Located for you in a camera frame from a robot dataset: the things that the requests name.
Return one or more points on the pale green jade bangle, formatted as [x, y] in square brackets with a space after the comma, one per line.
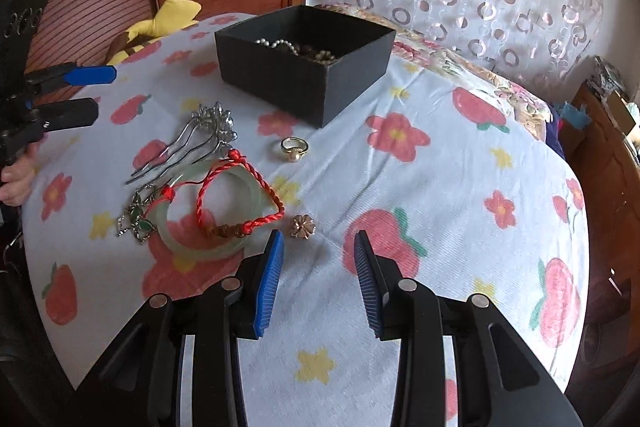
[233, 197]

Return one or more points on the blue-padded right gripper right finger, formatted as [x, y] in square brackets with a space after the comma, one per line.
[500, 382]

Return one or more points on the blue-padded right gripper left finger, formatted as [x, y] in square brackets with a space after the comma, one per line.
[137, 379]

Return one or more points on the cardboard box on cabinet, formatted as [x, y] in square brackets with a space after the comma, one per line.
[620, 114]

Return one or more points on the yellow striped plush toy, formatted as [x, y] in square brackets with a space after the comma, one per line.
[172, 16]

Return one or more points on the silver flower hair comb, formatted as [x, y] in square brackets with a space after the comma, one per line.
[208, 131]

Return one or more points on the floral strawberry bed blanket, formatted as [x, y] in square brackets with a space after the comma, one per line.
[460, 195]

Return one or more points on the rose gold flower brooch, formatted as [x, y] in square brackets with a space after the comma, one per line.
[302, 227]

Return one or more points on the wooden sideboard cabinet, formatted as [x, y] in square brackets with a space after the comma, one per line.
[609, 177]

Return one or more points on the person's left hand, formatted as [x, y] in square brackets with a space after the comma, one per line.
[16, 180]

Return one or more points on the floral pillow at bedhead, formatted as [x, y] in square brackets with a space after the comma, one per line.
[525, 107]

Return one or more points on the black square jewelry box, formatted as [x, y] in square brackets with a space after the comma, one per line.
[307, 61]

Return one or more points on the silver green leaf pendant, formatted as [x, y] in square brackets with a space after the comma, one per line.
[135, 220]

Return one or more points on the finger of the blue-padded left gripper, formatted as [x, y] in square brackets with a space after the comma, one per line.
[53, 78]
[61, 115]

